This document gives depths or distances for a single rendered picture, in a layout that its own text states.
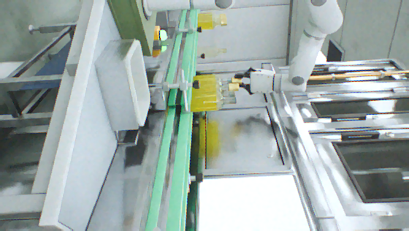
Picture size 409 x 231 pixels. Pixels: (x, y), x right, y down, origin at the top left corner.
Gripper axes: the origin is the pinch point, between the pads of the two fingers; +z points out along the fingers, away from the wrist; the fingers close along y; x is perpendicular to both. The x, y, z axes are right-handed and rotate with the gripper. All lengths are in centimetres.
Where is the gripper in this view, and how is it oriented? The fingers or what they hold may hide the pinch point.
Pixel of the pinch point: (239, 80)
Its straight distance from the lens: 146.4
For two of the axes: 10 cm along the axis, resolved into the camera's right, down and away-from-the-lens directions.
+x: -2.7, 5.2, -8.1
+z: -9.6, -0.8, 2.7
